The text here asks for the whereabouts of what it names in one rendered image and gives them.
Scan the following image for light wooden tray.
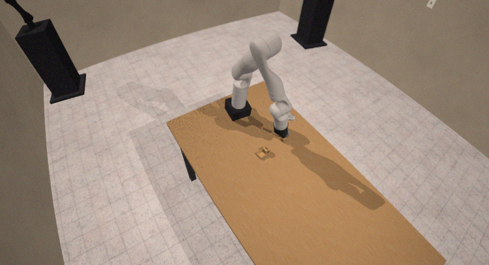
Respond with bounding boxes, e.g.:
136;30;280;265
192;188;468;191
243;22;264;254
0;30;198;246
256;149;271;160

